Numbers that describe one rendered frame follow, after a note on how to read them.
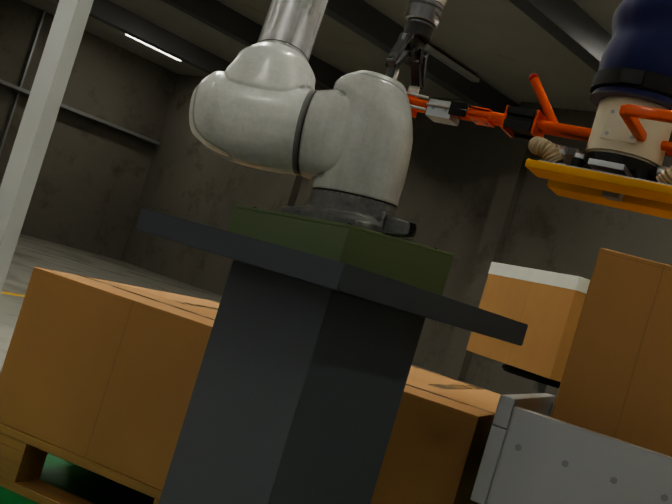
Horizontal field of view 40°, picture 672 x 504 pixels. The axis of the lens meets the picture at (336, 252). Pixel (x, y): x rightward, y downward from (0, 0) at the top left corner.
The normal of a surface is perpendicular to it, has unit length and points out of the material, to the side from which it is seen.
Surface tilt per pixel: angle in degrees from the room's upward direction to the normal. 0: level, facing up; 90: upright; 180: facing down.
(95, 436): 90
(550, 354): 90
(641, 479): 90
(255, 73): 69
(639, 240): 90
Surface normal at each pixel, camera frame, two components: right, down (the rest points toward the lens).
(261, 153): -0.25, 0.62
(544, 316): -0.87, -0.28
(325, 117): -0.20, -0.18
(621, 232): -0.65, -0.22
